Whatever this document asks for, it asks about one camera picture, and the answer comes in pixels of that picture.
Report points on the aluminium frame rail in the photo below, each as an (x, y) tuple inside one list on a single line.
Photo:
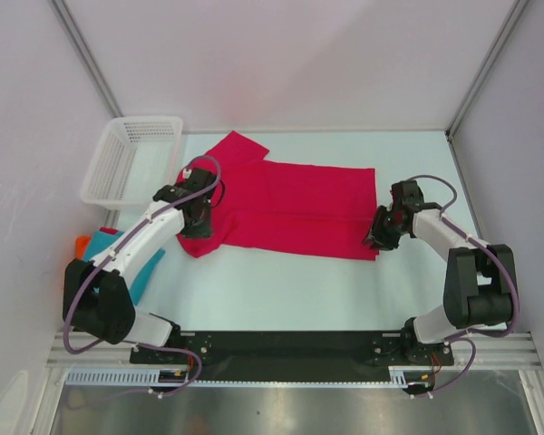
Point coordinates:
[(514, 352)]

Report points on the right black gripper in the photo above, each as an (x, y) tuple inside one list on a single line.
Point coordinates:
[(376, 234)]

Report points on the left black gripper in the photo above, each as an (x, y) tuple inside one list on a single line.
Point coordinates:
[(206, 229)]

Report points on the teal t shirt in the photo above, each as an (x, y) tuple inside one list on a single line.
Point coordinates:
[(135, 258)]

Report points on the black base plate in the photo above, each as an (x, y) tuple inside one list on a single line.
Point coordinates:
[(321, 356)]

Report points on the pink t shirt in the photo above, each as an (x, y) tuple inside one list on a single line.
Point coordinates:
[(285, 207)]

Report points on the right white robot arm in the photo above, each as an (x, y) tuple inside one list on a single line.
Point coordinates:
[(480, 294)]

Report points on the white plastic basket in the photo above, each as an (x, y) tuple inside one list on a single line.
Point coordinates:
[(135, 156)]

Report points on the orange t shirt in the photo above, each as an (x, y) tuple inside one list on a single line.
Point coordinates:
[(81, 245)]

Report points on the white cable duct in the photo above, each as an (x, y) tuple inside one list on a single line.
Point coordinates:
[(171, 378)]

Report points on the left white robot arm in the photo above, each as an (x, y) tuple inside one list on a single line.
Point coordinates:
[(97, 301)]

